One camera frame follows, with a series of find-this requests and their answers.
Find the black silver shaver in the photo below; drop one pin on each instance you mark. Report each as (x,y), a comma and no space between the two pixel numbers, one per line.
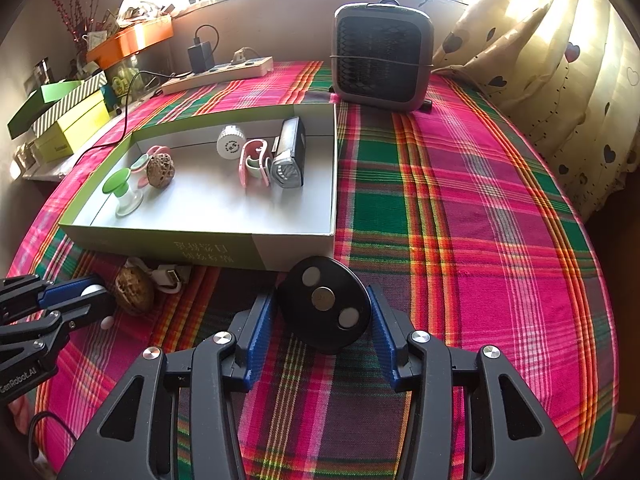
(288,154)

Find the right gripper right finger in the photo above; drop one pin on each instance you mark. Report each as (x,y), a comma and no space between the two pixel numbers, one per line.
(508,434)

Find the green mushroom suction stand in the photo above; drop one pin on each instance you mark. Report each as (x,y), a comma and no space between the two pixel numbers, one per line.
(128,197)

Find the green white cardboard tray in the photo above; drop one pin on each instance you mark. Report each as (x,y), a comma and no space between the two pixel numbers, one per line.
(208,215)

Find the white power strip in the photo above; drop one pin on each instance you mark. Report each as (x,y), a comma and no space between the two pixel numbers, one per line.
(252,68)

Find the pale blue egg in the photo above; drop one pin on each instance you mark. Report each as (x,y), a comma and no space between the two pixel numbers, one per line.
(109,320)

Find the grey portable heater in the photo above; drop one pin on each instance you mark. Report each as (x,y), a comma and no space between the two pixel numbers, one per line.
(382,55)

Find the white plug on strip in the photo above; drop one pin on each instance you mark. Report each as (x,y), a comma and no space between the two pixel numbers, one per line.
(244,54)

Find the yellow green box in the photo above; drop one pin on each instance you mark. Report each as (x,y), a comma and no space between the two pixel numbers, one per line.
(72,130)

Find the carved walnut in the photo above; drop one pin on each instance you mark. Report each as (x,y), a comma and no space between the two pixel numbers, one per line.
(160,170)
(133,290)

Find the black charger adapter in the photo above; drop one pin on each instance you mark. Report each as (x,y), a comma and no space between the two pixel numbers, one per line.
(201,57)

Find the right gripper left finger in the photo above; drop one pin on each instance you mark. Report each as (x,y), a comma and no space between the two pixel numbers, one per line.
(134,434)

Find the orange shelf box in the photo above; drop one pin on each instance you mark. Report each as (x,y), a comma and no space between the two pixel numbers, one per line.
(130,40)

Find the white small item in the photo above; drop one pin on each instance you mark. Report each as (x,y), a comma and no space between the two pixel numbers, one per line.
(167,278)

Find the black round magnetic disc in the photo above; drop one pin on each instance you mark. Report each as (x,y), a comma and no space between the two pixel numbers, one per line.
(324,304)

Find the plaid bed cloth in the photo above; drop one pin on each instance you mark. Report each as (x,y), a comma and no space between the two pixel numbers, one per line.
(451,213)

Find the pink clip holder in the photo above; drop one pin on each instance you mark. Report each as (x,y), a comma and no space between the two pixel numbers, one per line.
(254,162)

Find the red berry branches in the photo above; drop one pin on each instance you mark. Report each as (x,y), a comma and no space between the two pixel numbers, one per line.
(75,5)

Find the striped green box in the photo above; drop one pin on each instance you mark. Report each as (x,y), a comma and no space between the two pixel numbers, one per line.
(50,102)

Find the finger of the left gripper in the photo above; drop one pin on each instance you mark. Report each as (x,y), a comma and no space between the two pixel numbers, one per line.
(32,292)
(41,334)

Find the cream heart curtain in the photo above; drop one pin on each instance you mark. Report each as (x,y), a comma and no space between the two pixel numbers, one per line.
(566,73)

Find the carved walnut on cloth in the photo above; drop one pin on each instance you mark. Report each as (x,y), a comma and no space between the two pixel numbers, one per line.
(133,290)

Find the pink case with lens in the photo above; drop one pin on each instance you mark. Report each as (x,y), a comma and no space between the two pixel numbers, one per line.
(138,168)

